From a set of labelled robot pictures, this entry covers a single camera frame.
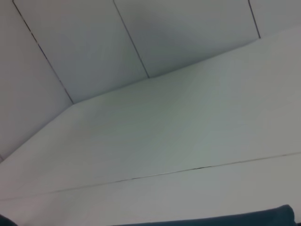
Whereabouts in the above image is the teal t-shirt with FREE print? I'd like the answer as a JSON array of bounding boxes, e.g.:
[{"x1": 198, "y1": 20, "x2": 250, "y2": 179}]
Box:
[{"x1": 116, "y1": 204, "x2": 296, "y2": 226}]

